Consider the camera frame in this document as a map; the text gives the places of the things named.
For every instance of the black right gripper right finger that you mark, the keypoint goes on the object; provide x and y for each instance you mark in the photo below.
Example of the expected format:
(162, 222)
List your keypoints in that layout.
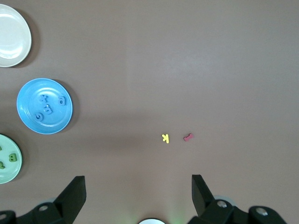
(203, 200)

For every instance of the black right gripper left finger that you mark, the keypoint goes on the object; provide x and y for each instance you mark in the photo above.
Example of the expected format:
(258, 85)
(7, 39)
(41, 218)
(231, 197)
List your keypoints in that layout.
(70, 200)

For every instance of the green foam letter B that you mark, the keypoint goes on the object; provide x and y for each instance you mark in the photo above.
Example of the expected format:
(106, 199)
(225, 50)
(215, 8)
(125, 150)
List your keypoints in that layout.
(12, 157)

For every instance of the green foam letter P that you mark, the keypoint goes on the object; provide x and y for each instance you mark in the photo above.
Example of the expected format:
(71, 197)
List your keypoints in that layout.
(2, 164)

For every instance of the blue foam letter G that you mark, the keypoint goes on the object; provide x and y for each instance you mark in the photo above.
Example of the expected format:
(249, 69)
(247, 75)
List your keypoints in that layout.
(39, 116)

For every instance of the blue foam letter E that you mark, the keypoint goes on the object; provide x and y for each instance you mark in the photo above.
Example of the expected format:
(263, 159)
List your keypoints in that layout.
(48, 109)

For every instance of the blue foam letter a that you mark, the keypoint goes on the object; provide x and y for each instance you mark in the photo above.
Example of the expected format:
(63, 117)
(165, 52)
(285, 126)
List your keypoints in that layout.
(62, 100)

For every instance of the blue foam letter x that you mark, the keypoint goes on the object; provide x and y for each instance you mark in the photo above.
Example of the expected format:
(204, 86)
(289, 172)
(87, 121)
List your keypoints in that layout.
(44, 98)

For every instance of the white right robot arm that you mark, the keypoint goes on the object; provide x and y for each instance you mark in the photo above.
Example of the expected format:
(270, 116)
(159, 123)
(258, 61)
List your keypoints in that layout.
(151, 221)

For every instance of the red foam letter r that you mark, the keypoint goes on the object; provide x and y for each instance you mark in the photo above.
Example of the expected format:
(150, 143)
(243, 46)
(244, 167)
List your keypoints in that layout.
(188, 137)

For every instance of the green plate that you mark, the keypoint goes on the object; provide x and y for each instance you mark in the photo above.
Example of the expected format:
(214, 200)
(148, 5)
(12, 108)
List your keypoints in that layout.
(9, 173)

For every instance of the yellow foam letter k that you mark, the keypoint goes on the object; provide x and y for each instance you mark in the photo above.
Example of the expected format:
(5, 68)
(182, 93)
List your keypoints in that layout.
(165, 138)

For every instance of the blue plate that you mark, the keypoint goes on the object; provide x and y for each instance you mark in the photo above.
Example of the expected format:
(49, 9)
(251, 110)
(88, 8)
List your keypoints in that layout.
(28, 102)

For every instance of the brown table cover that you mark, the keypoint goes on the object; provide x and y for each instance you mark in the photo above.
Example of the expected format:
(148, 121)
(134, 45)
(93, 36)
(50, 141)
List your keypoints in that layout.
(187, 70)

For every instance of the beige plate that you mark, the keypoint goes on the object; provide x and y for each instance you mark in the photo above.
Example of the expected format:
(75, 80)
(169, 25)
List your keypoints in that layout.
(11, 35)

